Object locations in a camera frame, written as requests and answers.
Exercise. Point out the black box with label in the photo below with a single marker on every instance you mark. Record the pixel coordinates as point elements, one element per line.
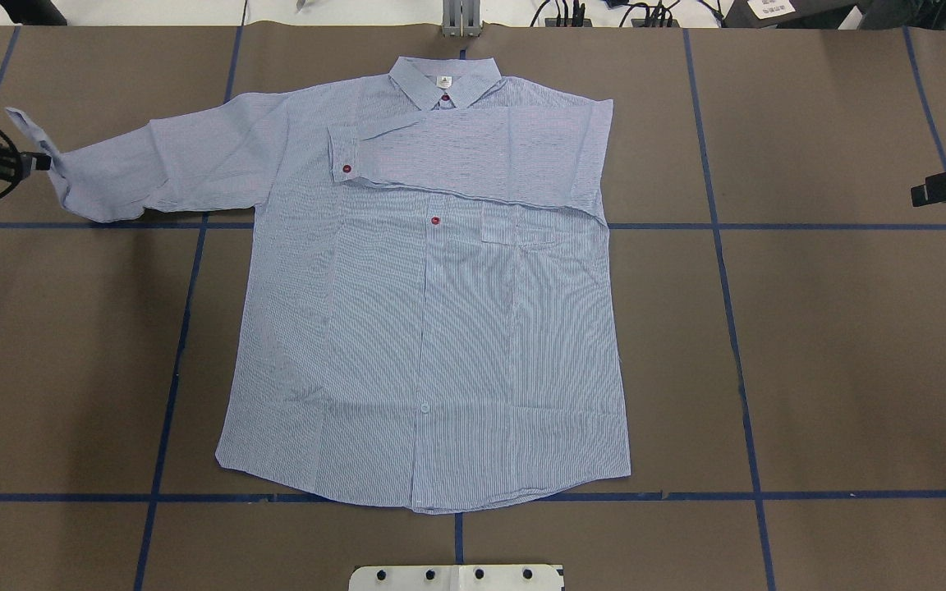
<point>807,15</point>

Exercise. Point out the grey aluminium frame post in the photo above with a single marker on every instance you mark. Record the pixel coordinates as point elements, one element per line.
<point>461,18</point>

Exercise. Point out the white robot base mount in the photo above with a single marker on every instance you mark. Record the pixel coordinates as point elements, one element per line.
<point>459,577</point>

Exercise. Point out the light blue striped shirt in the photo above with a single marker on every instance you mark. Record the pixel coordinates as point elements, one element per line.
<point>429,318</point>

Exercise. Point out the black USB hub left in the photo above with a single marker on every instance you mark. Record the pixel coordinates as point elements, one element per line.
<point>568,23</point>

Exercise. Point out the black usb hub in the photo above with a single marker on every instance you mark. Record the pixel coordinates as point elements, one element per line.
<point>654,21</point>
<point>568,23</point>

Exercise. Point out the blue tape grid lines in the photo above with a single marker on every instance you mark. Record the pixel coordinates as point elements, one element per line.
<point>780,308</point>

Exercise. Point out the black USB hub right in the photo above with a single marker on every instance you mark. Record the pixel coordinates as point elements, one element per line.
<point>654,21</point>

